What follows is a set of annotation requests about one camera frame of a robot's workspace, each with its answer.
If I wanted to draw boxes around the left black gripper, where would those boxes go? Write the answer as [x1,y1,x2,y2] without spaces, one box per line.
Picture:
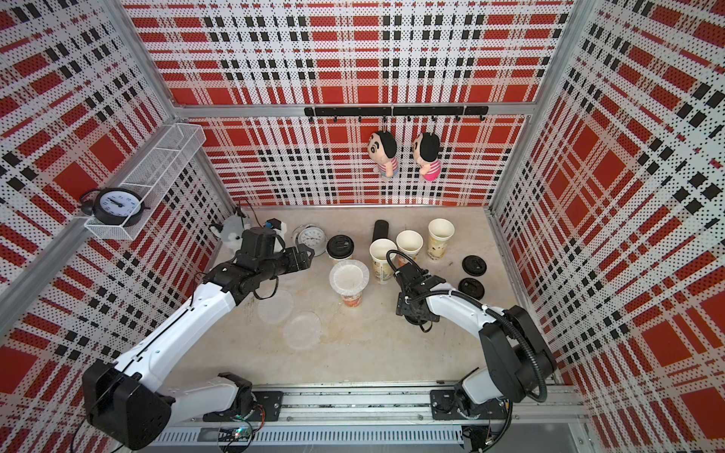
[258,243,315,282]

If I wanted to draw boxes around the black cup lid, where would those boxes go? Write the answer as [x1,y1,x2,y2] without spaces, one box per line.
[404,315,428,328]
[462,255,488,277]
[326,234,355,262]
[458,277,485,300]

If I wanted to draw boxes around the translucent paper disc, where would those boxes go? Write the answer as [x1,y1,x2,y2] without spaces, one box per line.
[329,260,370,296]
[256,291,294,326]
[283,311,323,350]

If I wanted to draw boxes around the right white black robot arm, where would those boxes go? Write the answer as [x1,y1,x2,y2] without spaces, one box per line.
[394,263,556,419]

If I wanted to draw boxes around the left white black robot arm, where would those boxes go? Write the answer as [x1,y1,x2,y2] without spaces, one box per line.
[81,226,315,450]

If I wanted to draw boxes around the white twin-bell alarm clock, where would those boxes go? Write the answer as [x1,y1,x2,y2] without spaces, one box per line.
[292,224,328,257]

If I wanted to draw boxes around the paper cup red flowers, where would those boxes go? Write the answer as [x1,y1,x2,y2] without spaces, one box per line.
[396,230,424,260]

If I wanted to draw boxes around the middle tall paper cup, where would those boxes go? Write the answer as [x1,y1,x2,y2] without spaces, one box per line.
[369,239,396,284]

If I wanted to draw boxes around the black cup lid front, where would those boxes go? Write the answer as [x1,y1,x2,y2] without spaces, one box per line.
[458,277,485,300]

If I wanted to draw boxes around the black glasses case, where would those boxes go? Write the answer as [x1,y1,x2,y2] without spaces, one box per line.
[372,219,389,243]

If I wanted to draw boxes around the translucent paper disc front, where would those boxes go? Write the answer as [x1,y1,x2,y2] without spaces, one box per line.
[283,311,323,350]

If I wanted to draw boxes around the grey husky plush toy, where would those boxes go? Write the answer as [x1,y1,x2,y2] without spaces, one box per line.
[209,213,250,253]

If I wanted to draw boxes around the hanging boy doll striped shirt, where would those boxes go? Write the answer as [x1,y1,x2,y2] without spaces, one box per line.
[367,130,400,179]

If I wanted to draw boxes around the hanging doll pink shirt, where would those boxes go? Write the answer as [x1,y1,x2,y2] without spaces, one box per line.
[413,132,442,182]

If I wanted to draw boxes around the black alarm clock on shelf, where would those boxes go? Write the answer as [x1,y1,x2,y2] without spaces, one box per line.
[79,188,147,228]

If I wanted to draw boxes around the black wall hook rail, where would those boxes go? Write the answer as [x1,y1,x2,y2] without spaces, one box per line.
[303,106,490,120]

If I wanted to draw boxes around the white wire wall shelf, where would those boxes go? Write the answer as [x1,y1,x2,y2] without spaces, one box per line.
[84,123,205,241]

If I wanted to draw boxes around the green circuit board with wires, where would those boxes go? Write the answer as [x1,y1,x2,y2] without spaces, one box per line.
[217,420,265,453]

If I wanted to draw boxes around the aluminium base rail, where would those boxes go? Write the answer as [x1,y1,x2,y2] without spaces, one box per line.
[147,381,599,452]

